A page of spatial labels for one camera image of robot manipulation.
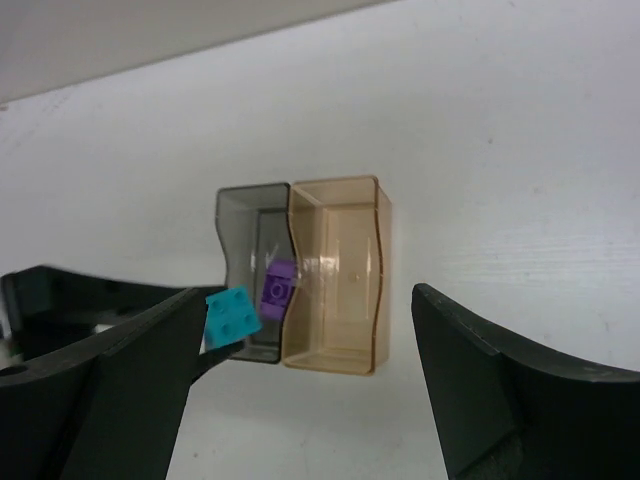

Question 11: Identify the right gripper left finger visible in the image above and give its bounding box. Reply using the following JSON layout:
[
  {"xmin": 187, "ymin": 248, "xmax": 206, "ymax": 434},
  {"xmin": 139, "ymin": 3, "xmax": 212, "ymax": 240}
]
[{"xmin": 1, "ymin": 289, "xmax": 206, "ymax": 479}]

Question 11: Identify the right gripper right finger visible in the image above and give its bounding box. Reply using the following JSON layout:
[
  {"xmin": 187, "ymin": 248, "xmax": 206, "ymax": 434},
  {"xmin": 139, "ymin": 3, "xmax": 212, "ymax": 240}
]
[{"xmin": 411, "ymin": 284, "xmax": 639, "ymax": 479}]

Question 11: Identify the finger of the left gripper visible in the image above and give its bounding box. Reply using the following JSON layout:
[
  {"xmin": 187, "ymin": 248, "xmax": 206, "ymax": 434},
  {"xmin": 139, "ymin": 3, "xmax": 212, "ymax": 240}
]
[
  {"xmin": 1, "ymin": 265, "xmax": 184, "ymax": 360},
  {"xmin": 187, "ymin": 342, "xmax": 244, "ymax": 385}
]

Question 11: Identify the teal small lego brick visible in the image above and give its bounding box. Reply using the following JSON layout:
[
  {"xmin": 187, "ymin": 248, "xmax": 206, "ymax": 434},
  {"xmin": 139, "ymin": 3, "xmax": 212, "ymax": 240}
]
[{"xmin": 203, "ymin": 287, "xmax": 262, "ymax": 350}]

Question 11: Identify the purple printed lego brick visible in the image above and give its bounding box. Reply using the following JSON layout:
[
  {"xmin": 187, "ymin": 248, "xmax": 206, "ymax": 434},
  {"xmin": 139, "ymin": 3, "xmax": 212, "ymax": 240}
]
[{"xmin": 259, "ymin": 259, "xmax": 297, "ymax": 321}]

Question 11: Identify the orange transparent container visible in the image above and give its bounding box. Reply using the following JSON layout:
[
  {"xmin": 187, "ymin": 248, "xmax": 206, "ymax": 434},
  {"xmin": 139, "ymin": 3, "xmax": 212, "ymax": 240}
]
[{"xmin": 281, "ymin": 175, "xmax": 392, "ymax": 376}]

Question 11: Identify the grey transparent container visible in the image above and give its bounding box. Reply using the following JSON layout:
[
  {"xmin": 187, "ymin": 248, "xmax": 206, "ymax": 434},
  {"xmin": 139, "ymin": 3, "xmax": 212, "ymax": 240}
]
[{"xmin": 215, "ymin": 183, "xmax": 296, "ymax": 364}]

